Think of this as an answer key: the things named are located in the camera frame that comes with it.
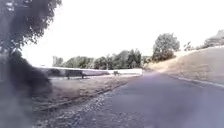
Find row of trees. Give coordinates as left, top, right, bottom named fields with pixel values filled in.
left=51, top=48, right=153, bottom=70

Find dry grass ground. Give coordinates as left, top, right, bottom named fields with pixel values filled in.
left=31, top=75, right=141, bottom=113

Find gravel strip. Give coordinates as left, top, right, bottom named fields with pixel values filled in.
left=33, top=83, right=134, bottom=128

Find large round tree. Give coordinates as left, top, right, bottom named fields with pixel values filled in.
left=151, top=32, right=181, bottom=63

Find grey asphalt road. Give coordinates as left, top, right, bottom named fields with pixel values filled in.
left=87, top=71, right=224, bottom=128

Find dry grass slope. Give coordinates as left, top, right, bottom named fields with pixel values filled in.
left=146, top=45, right=224, bottom=85

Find pale kerb line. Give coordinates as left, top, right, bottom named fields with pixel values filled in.
left=166, top=73, right=224, bottom=90

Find large dark tree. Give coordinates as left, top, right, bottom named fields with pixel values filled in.
left=0, top=0, right=63, bottom=101

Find trees on hilltop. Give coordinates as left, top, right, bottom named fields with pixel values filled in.
left=183, top=29, right=224, bottom=52

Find long white wall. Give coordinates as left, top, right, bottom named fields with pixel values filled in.
left=35, top=65, right=144, bottom=80

